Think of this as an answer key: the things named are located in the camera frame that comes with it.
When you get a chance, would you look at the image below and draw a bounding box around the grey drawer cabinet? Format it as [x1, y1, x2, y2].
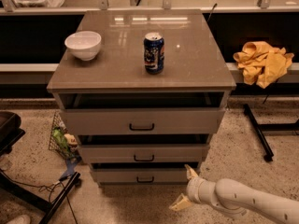
[48, 10, 235, 171]

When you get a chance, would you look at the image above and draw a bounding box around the black floor cable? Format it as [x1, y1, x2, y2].
[0, 168, 78, 224]

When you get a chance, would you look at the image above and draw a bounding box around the black stand leg left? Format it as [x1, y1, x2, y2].
[0, 171, 81, 224]

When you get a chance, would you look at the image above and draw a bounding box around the yellow crumpled cloth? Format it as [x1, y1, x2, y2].
[233, 41, 294, 89]

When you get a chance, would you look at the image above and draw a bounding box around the grey bottom drawer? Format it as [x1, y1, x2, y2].
[91, 168, 187, 184]

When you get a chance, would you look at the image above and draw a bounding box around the green bag in basket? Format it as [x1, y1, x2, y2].
[52, 127, 69, 153]

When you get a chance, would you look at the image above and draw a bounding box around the white ceramic bowl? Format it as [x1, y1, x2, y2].
[64, 31, 102, 61]

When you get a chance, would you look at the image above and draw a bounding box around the black stand leg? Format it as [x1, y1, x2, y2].
[243, 104, 299, 162]
[0, 171, 81, 224]

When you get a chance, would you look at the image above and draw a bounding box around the blue soda can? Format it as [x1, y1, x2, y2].
[144, 32, 164, 74]

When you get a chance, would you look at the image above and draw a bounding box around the wire mesh basket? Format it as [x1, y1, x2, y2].
[49, 112, 79, 160]

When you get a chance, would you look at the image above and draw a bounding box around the white shoe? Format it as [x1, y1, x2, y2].
[7, 215, 31, 224]

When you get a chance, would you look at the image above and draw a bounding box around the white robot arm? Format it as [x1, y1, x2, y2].
[169, 164, 299, 224]

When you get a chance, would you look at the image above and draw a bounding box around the black stand leg right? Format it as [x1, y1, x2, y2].
[243, 104, 299, 162]

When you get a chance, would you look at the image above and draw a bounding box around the grey top drawer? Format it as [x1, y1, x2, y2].
[61, 108, 225, 135]

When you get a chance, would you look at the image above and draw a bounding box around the black chair seat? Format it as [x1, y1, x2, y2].
[0, 111, 25, 155]

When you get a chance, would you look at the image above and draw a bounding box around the grey middle drawer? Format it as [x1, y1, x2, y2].
[78, 144, 209, 163]

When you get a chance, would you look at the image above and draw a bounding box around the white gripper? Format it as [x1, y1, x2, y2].
[169, 164, 217, 211]

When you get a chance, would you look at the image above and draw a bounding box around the grey drawer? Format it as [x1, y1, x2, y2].
[78, 144, 209, 163]
[91, 168, 187, 184]
[61, 108, 225, 135]

